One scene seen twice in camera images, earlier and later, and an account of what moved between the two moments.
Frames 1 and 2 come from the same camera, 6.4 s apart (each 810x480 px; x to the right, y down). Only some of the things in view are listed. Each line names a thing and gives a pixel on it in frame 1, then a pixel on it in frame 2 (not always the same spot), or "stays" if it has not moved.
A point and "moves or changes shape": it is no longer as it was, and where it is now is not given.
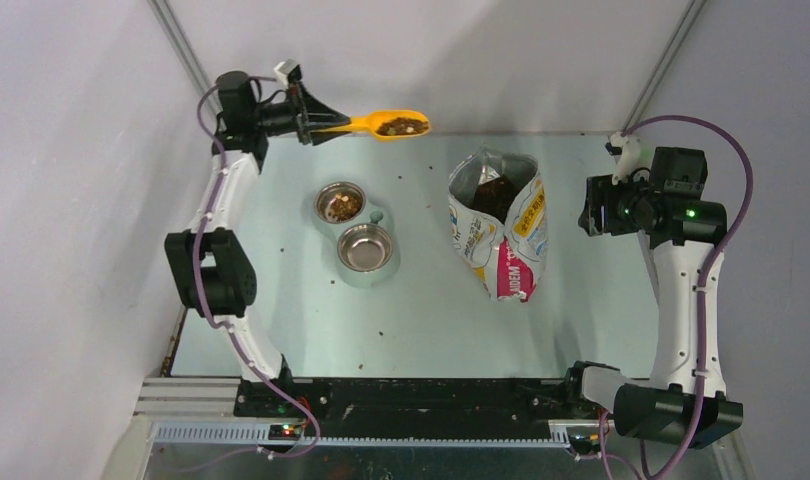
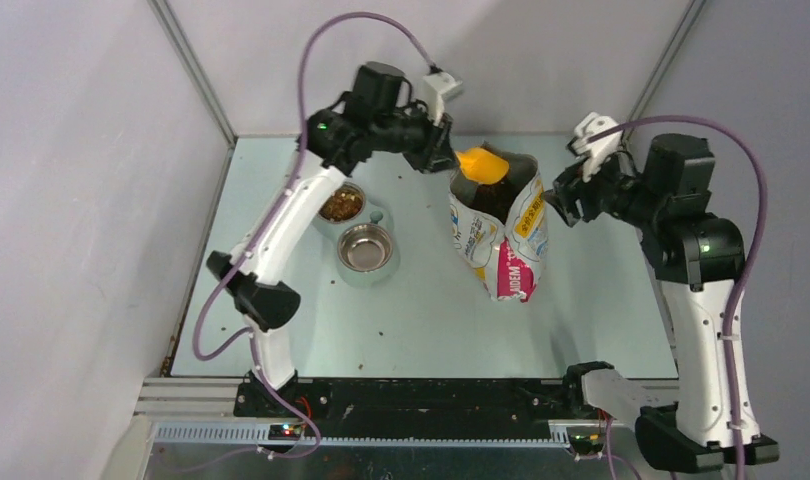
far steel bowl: [339, 202] stays
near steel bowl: [365, 247] stays
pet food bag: [499, 221] stays
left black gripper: [313, 115] → [434, 152]
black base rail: [417, 407] stays
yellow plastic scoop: [373, 122] moves or changes shape
